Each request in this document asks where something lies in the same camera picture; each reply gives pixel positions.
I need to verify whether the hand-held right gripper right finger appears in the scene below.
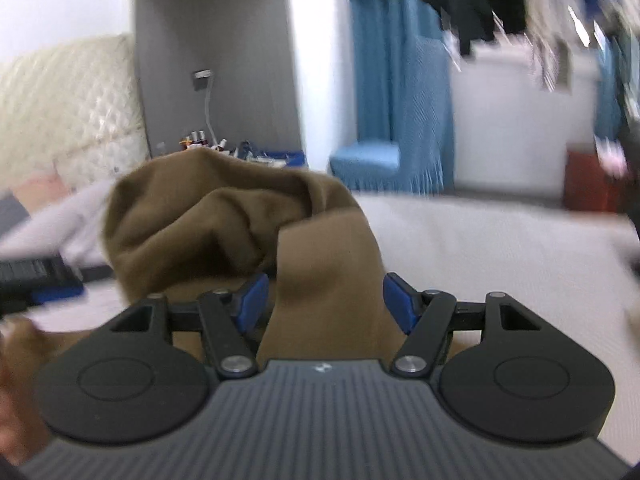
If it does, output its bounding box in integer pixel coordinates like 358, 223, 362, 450
383, 272, 544, 380

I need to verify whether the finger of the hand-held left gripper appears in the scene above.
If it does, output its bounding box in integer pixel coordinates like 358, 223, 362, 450
31, 262, 117, 308

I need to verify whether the blue curtain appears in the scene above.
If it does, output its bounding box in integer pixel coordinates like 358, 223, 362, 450
349, 0, 427, 150

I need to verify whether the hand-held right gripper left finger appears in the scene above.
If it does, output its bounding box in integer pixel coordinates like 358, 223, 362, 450
109, 272, 272, 380

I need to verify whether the striped hanging shirt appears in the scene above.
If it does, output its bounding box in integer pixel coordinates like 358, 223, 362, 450
529, 30, 563, 93

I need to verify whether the cream quilted headboard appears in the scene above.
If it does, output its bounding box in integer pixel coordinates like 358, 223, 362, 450
0, 34, 152, 197

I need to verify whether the white charging cable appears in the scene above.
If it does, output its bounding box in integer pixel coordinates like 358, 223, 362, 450
203, 77, 222, 147

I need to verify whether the light grey quilt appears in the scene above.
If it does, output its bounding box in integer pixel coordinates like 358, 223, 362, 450
0, 179, 127, 272

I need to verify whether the bed with white sheet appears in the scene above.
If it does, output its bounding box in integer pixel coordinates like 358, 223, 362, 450
0, 180, 640, 461

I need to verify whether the patchwork pillow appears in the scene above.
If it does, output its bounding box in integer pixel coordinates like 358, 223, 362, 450
0, 172, 72, 242

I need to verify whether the teal hanging garment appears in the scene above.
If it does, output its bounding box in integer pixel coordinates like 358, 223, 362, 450
594, 35, 627, 147

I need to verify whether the dark red box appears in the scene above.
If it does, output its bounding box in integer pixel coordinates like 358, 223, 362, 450
564, 147, 627, 214

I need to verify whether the brown hoodie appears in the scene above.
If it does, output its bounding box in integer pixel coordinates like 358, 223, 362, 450
47, 147, 467, 367

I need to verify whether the blue covered chair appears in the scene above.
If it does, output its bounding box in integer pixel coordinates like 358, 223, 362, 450
329, 35, 454, 194

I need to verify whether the person's left hand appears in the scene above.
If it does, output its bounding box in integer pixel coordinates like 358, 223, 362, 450
0, 317, 48, 467

